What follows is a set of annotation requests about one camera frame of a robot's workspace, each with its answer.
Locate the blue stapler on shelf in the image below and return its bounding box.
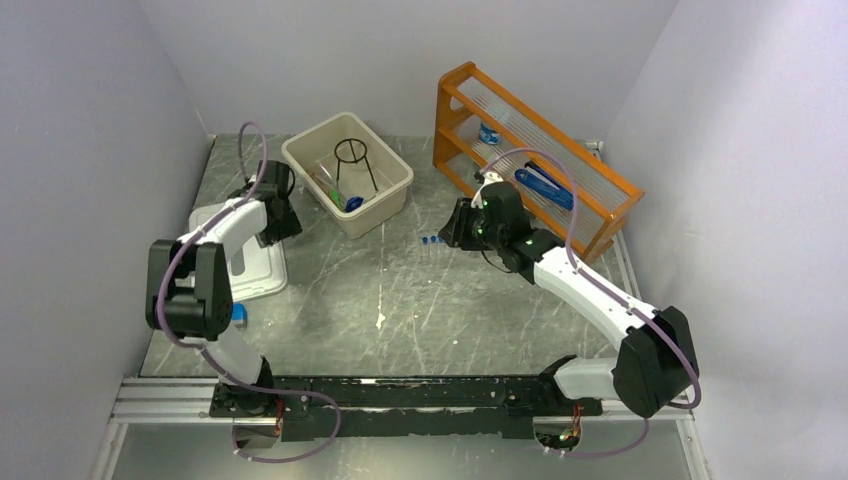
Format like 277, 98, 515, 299
514, 161, 575, 211

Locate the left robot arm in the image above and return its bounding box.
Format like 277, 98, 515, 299
145, 161, 302, 416

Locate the beige plastic bin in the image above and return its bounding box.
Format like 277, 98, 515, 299
281, 112, 414, 239

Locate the white bin lid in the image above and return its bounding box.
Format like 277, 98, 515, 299
182, 200, 287, 302

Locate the orange wooden shelf rack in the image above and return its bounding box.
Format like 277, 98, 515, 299
433, 62, 644, 262

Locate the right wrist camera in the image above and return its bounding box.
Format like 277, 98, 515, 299
472, 171, 503, 208

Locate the blue white container on shelf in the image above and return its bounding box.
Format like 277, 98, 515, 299
478, 121, 502, 145

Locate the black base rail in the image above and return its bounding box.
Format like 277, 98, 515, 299
208, 374, 602, 442

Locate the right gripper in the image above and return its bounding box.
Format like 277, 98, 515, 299
438, 196, 505, 251

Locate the black wire tripod stand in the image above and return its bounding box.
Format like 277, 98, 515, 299
333, 137, 380, 195

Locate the green plastic spoon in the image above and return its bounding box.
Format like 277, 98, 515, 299
317, 164, 347, 212

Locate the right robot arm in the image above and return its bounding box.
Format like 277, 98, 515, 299
439, 181, 700, 418

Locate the clear acrylic tube rack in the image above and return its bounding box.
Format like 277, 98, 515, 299
419, 234, 456, 261

